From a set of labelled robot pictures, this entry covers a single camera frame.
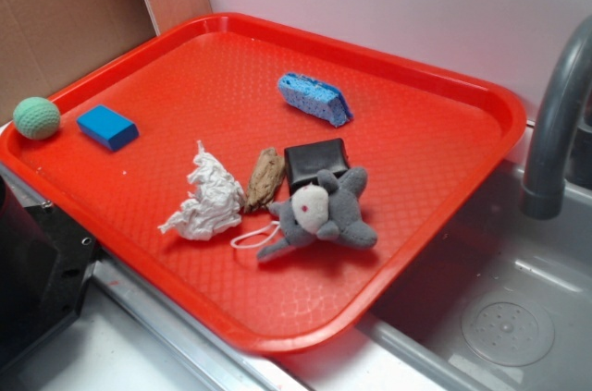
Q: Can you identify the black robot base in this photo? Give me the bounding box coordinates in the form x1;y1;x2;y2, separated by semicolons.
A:
1;181;99;373

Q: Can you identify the black rectangular block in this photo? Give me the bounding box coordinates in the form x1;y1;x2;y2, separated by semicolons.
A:
284;139;350;194

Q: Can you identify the blue rectangular block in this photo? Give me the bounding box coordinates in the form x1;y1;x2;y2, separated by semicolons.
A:
77;105;140;152

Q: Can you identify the red plastic tray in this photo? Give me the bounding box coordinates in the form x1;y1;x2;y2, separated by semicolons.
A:
1;14;526;354

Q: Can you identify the brown wood piece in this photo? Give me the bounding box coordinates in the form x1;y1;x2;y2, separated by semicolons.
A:
243;147;286;214

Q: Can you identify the grey plush toy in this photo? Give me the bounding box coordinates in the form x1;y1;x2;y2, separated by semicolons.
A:
230;167;378;263

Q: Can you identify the blue sponge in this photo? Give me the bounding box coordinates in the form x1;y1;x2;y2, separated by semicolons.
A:
277;73;353;128

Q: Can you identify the crumpled white paper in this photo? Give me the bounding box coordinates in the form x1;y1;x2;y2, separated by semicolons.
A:
157;141;245;241

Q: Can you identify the grey faucet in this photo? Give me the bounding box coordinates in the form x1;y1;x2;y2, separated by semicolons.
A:
520;18;591;220

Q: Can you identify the grey plastic sink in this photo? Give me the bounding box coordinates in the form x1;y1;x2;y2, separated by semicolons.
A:
258;160;592;391

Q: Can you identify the green textured ball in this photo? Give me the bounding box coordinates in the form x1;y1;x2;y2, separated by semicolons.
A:
13;97;61;141

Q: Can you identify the brown cardboard sheet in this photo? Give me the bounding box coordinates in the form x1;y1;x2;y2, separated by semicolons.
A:
1;0;154;123

